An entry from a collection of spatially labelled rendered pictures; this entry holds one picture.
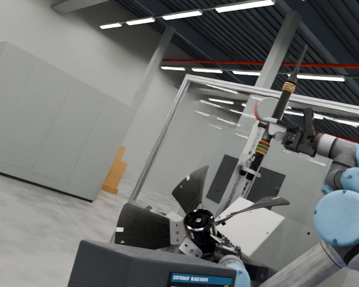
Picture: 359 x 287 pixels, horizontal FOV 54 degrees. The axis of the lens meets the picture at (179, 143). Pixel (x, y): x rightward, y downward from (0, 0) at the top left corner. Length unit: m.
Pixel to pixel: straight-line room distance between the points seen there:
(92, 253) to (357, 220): 0.50
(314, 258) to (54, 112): 5.93
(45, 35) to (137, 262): 12.99
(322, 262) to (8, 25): 12.66
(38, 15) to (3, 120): 7.40
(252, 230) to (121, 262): 1.25
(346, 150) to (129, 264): 0.94
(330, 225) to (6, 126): 5.97
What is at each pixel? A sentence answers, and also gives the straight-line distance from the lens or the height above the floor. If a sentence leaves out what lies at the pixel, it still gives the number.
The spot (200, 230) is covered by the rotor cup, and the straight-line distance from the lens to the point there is 1.31.
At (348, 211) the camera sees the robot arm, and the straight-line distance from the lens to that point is 0.78.
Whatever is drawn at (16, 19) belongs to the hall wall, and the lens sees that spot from 13.19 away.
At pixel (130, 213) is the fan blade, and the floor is 1.11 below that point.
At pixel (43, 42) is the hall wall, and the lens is 13.32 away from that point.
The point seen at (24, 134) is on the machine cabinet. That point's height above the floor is 0.79.
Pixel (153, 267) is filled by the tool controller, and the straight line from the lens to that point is 0.47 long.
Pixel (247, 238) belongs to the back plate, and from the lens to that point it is 1.64.
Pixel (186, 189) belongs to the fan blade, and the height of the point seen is 1.29.
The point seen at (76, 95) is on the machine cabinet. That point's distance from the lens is 6.63.
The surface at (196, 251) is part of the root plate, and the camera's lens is 1.35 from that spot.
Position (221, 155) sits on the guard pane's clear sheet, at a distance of 2.31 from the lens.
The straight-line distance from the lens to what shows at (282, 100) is 1.37.
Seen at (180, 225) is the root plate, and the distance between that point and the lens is 1.41.
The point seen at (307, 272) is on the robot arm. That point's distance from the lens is 0.96.
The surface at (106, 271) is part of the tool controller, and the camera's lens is 0.47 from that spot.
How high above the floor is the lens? 1.38
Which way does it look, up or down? 3 degrees up
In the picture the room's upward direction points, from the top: 25 degrees clockwise
